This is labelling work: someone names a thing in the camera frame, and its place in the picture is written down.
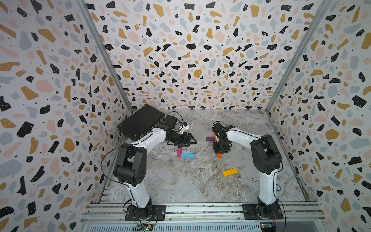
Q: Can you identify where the magenta block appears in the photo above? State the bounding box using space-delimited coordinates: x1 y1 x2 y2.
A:
177 148 183 158

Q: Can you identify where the light blue long block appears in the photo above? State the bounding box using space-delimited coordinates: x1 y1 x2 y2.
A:
181 153 195 159

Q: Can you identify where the amber long block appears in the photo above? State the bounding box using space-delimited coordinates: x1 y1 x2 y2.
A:
222 168 238 177

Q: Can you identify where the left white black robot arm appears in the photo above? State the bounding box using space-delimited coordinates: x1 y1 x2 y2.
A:
113 115 197 220

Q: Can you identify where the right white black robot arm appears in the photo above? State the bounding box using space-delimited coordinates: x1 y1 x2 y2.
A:
212 122 284 220

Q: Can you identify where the black flat case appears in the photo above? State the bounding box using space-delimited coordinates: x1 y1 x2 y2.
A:
117 104 165 141

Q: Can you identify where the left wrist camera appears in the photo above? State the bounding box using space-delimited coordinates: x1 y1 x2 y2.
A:
179 122 190 134

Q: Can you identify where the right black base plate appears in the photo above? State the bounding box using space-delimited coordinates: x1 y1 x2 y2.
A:
242 204 284 220

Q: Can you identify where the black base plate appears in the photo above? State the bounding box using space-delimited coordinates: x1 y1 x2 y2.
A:
242 204 284 220
125 205 166 221

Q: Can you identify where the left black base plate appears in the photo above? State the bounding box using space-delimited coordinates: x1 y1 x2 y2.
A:
125 205 166 221

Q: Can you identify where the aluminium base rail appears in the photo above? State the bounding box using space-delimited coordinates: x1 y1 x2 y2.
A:
81 202 330 232

